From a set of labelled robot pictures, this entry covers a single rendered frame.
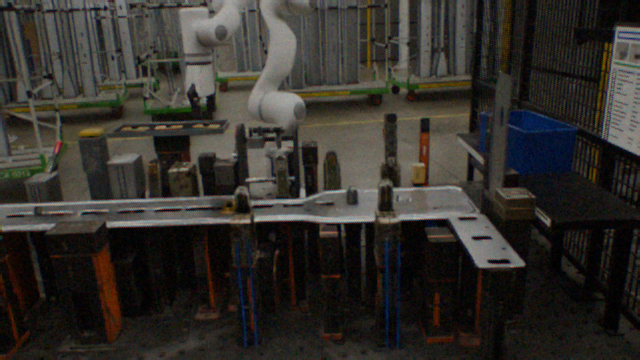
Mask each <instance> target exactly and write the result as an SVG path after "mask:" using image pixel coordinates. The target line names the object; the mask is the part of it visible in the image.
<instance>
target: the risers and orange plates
mask: <svg viewBox="0 0 640 360"><path fill-rule="evenodd" d="M107 230H108V235H109V244H108V248H109V253H110V262H111V266H112V271H114V280H115V284H116V290H117V296H118V301H119V308H120V314H121V317H136V316H141V314H142V312H143V310H144V308H145V307H147V304H148V302H149V300H150V294H149V290H148V286H147V279H145V272H144V266H143V263H142V258H141V251H140V249H128V246H125V247H124V248H123V245H122V238H121V232H120V228H119V229H107ZM257 266H258V282H259V294H261V302H262V309H261V310H262V314H268V313H276V312H278V309H280V300H281V291H282V288H281V272H280V268H279V256H278V250H275V254H274V248H273V243H260V245H259V253H258V259H257Z"/></svg>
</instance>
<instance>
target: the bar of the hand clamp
mask: <svg viewBox="0 0 640 360"><path fill-rule="evenodd" d="M384 152H385V171H386V172H388V157H393V163H395V171H398V138H397V113H384Z"/></svg>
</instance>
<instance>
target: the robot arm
mask: <svg viewBox="0 0 640 360"><path fill-rule="evenodd" d="M251 1H252V0H213V9H214V11H215V12H216V14H217V15H216V16H215V17H214V18H211V19H208V10H206V9H201V7H197V9H183V10H181V11H180V15H181V23H182V33H183V43H184V52H185V62H189V63H187V70H186V80H187V93H186V95H187V97H188V100H189V102H190V105H191V111H192V117H199V118H201V117H202V110H201V104H200V100H201V97H205V96H206V98H207V99H208V100H206V106H207V112H216V111H217V110H216V100H215V99H216V93H217V92H216V89H217V85H216V84H215V81H214V73H213V68H211V62H209V61H213V52H211V46H219V45H221V44H223V43H225V42H226V40H227V39H228V38H230V37H231V36H232V35H233V34H234V33H235V32H236V31H237V29H238V28H239V26H240V16H239V12H240V11H241V10H242V8H244V7H246V6H247V5H248V4H249V3H250V2H251ZM316 5H317V0H261V1H260V11H261V15H263V17H264V19H265V21H266V23H267V26H268V29H269V35H270V40H269V50H268V57H267V63H266V66H265V69H264V71H263V74H261V76H260V78H259V80H258V82H257V83H256V85H255V87H254V89H253V92H252V94H251V96H250V98H249V102H248V110H249V113H250V115H251V117H252V118H253V119H255V120H256V121H259V122H264V123H272V124H276V127H281V126H284V127H285V132H284V134H282V135H279V136H292V121H298V130H299V128H300V126H301V124H302V122H303V121H304V118H305V115H306V110H305V104H304V102H303V100H302V99H301V98H300V97H299V96H297V95H293V94H289V93H278V92H277V88H278V86H280V84H281V83H282V82H283V80H284V79H286V78H287V77H288V74H289V73H290V71H291V69H292V66H293V63H294V56H296V48H297V39H296V36H294V34H293V33H292V32H291V30H290V29H289V28H288V25H287V21H286V19H287V16H294V15H307V14H309V13H312V12H313V11H314V9H315V8H316ZM195 98H198V99H197V100H195ZM275 147H276V142H266V145H265V148H264V155H265V165H266V175H267V178H272V172H271V157H270V149H271V148H275Z"/></svg>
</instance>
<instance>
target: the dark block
mask: <svg viewBox="0 0 640 360"><path fill-rule="evenodd" d="M318 164H319V157H318V142H317V140H315V142H302V165H303V167H304V183H305V197H308V196H311V195H314V194H317V193H319V189H318ZM306 227H307V249H308V259H307V270H321V263H320V236H319V233H320V223H314V222H306Z"/></svg>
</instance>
